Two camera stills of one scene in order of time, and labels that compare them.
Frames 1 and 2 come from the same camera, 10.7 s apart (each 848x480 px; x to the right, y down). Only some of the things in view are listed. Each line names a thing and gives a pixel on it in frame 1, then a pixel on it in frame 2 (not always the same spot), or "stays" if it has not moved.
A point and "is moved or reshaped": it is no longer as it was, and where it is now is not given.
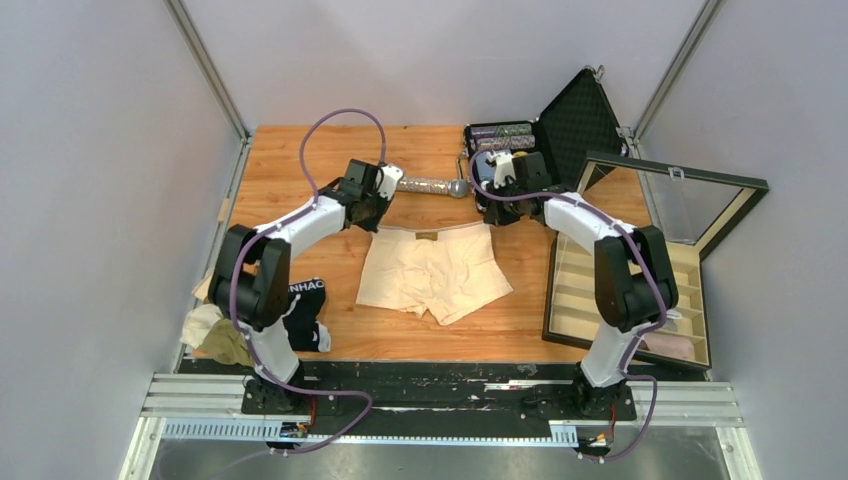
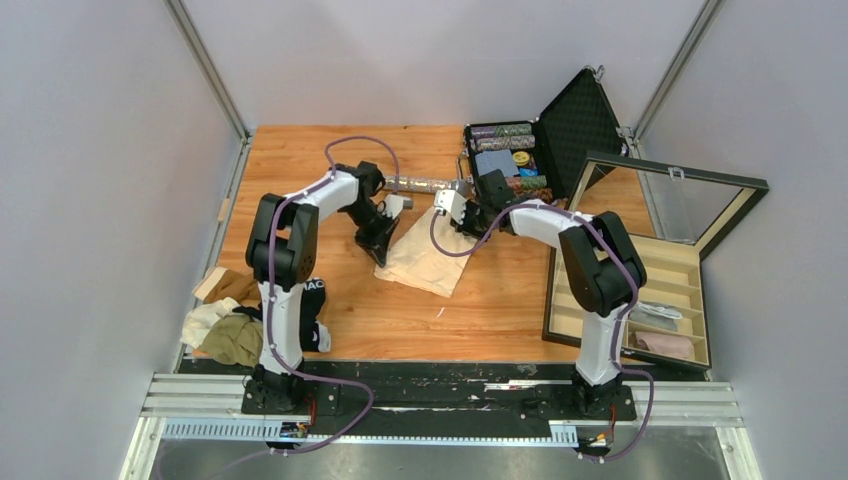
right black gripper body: [504, 212] to [475, 220]
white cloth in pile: [198, 322] stays
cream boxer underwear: [443, 270] is moved or reshaped
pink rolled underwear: [669, 344] stays
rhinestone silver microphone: [454, 187] stays
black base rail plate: [429, 401] stays
